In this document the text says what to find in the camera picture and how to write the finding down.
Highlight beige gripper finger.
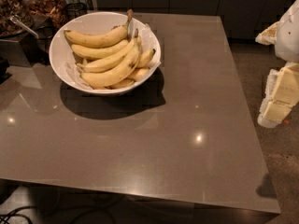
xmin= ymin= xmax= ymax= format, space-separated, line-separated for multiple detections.
xmin=255 ymin=22 xmax=278 ymax=45

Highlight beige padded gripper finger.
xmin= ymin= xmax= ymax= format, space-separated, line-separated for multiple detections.
xmin=257 ymin=62 xmax=299 ymax=128

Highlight large front yellow banana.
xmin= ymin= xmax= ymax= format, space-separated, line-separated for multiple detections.
xmin=80 ymin=38 xmax=140 ymax=89

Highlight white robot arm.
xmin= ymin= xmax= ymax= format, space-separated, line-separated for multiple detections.
xmin=255 ymin=0 xmax=299 ymax=128

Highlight right small yellow banana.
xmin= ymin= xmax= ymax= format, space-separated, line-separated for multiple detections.
xmin=137 ymin=49 xmax=156 ymax=68

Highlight small yellow banana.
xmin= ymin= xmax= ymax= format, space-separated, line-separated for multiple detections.
xmin=110 ymin=78 xmax=135 ymax=89
xmin=137 ymin=49 xmax=156 ymax=68

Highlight lower right yellow banana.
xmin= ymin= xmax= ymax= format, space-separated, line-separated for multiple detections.
xmin=129 ymin=68 xmax=149 ymax=81

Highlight bottom small yellow banana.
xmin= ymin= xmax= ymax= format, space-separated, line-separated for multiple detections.
xmin=110 ymin=78 xmax=135 ymax=89

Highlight white ceramic bowl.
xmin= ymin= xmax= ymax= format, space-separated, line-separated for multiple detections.
xmin=49 ymin=12 xmax=161 ymax=96

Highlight top yellow banana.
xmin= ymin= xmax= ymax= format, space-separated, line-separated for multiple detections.
xmin=64 ymin=9 xmax=134 ymax=49

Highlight white paper liner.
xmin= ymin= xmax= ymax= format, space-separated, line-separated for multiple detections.
xmin=63 ymin=25 xmax=161 ymax=95

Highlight black mesh cup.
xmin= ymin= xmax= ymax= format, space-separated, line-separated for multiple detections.
xmin=65 ymin=2 xmax=87 ymax=21

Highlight metal scoop spoon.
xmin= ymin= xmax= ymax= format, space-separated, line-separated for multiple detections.
xmin=10 ymin=15 xmax=39 ymax=39

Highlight glass jar with snacks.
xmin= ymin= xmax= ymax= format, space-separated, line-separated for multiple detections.
xmin=0 ymin=0 xmax=34 ymax=37

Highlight black floor cables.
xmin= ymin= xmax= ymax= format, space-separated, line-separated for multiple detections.
xmin=0 ymin=199 xmax=122 ymax=224

